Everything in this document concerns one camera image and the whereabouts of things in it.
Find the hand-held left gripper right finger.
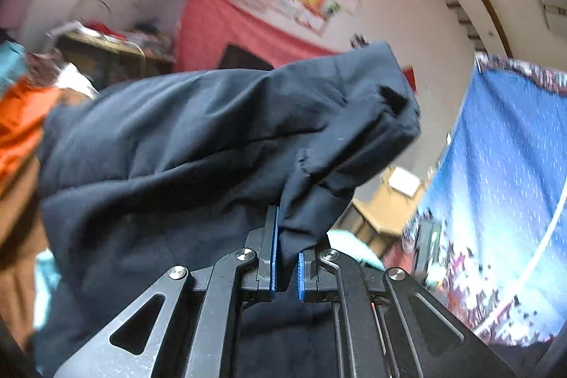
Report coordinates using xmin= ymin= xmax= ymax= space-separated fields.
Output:
xmin=298 ymin=247 xmax=517 ymax=378

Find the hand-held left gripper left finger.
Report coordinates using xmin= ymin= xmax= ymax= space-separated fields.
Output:
xmin=53 ymin=205 xmax=280 ymax=378

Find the dark navy jacket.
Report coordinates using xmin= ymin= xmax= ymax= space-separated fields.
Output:
xmin=35 ymin=40 xmax=421 ymax=378

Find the light blue bed sheet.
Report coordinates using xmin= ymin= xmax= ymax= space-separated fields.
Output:
xmin=33 ymin=230 xmax=382 ymax=332

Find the black device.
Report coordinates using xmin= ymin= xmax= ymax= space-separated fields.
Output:
xmin=416 ymin=219 xmax=441 ymax=272

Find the white board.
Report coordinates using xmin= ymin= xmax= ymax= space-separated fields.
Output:
xmin=389 ymin=166 xmax=421 ymax=198

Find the black office chair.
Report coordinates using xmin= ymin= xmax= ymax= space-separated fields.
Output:
xmin=220 ymin=44 xmax=274 ymax=71

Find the blue printed cloth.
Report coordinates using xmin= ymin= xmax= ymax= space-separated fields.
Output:
xmin=412 ymin=52 xmax=567 ymax=348

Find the white rod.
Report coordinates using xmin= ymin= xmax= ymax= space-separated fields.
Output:
xmin=476 ymin=183 xmax=567 ymax=335

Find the brown blanket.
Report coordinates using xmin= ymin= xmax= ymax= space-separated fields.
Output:
xmin=0 ymin=157 xmax=56 ymax=345

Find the cluttered wooden desk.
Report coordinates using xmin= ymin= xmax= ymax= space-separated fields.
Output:
xmin=55 ymin=28 xmax=176 ymax=89

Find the orange cloth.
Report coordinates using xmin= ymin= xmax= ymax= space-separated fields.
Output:
xmin=0 ymin=81 xmax=65 ymax=195

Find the small red wall paper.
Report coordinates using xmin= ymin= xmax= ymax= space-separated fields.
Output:
xmin=402 ymin=67 xmax=418 ymax=94

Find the red checked wall cloth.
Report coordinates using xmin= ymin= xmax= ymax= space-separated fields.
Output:
xmin=175 ymin=0 xmax=355 ymax=73

